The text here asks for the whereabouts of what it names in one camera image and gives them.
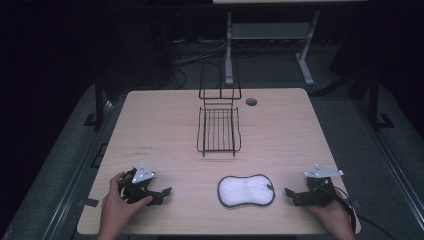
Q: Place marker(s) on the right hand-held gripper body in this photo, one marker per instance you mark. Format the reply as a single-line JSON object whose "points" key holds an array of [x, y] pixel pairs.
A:
{"points": [[320, 193]]}

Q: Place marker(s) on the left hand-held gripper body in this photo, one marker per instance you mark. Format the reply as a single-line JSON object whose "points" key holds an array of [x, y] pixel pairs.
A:
{"points": [[141, 175]]}

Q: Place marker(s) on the person's right hand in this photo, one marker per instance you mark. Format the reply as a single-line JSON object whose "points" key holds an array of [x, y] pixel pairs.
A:
{"points": [[335, 218]]}

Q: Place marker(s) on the person's left hand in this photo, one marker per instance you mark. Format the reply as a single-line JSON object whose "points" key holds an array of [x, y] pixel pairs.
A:
{"points": [[115, 210]]}

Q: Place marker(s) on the white sponge with black edge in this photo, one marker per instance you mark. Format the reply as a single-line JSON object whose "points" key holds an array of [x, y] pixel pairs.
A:
{"points": [[246, 190]]}

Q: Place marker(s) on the black tape strip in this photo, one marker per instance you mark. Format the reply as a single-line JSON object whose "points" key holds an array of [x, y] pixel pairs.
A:
{"points": [[90, 202]]}

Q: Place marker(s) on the grey metal stand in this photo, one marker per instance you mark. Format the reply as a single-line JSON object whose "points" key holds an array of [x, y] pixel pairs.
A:
{"points": [[266, 31]]}

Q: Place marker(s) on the black metal post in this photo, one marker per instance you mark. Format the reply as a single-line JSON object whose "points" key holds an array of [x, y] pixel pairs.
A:
{"points": [[99, 103], [374, 103]]}

